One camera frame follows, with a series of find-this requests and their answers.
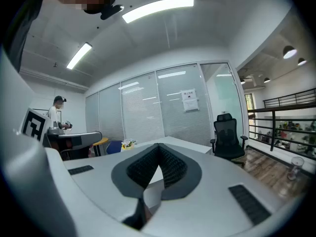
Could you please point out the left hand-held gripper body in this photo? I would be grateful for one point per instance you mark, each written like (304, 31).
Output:
(33, 126)

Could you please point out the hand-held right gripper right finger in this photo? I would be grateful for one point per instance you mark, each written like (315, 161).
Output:
(209, 194)

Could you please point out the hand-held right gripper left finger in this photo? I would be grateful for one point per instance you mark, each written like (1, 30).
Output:
(98, 181)

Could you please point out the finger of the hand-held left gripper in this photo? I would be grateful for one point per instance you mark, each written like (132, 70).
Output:
(86, 137)

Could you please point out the round yellow table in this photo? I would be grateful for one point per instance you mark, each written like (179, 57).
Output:
(101, 141)

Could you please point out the blue chair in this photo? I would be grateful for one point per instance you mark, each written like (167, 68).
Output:
(114, 147)

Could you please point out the flower bouquet in vase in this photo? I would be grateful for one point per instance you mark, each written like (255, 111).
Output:
(128, 144)

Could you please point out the black mesh office chair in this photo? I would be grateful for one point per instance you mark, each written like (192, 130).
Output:
(225, 142)

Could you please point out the long ceiling light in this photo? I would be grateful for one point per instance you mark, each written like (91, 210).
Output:
(158, 7)
(79, 55)

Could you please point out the clear glass jar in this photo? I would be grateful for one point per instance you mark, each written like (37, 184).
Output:
(295, 168)

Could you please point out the black metal railing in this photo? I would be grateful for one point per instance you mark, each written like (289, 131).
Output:
(272, 130)

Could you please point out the white paper sign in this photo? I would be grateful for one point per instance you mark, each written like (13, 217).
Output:
(189, 99)

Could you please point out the person's black clothing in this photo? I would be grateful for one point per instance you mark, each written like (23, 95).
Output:
(22, 26)

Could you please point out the dome pendant lamp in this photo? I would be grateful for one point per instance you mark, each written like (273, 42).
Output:
(266, 80)
(288, 51)
(301, 61)

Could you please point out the black head-worn camera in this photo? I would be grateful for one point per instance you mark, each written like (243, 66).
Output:
(111, 11)

